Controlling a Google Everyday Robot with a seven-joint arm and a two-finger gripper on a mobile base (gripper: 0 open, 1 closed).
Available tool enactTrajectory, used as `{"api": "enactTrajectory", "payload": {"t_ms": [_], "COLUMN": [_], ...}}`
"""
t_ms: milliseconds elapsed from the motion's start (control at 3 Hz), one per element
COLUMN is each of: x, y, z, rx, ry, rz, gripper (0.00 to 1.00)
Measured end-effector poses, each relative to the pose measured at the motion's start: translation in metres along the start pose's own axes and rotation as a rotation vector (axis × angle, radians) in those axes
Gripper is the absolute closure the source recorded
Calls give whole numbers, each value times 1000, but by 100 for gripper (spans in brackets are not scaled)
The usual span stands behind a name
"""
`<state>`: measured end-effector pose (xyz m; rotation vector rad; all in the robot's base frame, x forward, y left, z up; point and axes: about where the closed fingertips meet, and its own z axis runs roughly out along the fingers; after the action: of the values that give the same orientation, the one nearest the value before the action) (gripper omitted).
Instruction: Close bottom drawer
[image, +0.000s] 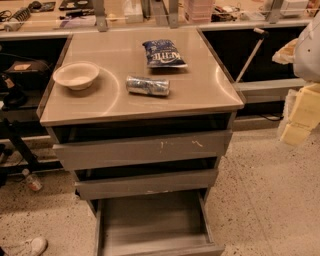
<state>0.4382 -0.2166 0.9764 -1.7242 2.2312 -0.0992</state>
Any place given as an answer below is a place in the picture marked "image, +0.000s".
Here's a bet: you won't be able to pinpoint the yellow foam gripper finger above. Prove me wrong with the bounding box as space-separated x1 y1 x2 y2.
279 83 320 146

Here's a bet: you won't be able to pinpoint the grey bottom drawer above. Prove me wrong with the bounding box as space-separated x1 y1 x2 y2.
94 190 225 256

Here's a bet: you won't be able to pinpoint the grey drawer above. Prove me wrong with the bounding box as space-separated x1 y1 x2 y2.
53 130 232 171
94 190 225 256
75 169 218 200

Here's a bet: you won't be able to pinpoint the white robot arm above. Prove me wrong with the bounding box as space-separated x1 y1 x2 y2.
272 12 320 146

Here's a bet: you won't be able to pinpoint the grey middle drawer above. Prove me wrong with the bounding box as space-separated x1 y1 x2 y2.
75 169 218 200

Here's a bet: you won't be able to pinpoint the grey drawer cabinet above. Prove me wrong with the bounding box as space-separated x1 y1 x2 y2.
36 27 246 214

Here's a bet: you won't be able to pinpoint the grey top drawer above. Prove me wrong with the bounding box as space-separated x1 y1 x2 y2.
53 130 232 171

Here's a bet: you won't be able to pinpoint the white stick with black tip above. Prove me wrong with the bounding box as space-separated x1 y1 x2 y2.
235 27 269 83

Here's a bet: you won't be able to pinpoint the white device on bench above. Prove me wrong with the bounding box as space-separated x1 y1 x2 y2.
280 0 308 17

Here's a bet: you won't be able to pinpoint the pink stacked containers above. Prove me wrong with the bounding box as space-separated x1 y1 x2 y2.
184 0 215 23

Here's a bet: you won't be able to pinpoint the blue chip bag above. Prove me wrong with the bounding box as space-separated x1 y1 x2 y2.
143 39 187 68

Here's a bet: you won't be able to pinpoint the silver crushed can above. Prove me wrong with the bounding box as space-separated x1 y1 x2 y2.
126 76 170 97

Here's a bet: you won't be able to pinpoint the white bowl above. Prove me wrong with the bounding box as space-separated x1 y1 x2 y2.
53 61 100 90

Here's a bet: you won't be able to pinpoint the plastic water bottle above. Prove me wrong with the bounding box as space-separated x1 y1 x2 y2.
22 169 43 191

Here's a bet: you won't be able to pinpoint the black bag under bench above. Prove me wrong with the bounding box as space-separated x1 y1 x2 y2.
4 60 51 90

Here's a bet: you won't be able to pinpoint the white sneaker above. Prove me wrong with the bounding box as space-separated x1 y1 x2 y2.
0 237 48 256

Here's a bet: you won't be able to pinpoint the black cable on floor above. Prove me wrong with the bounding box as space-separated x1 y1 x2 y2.
259 113 284 122

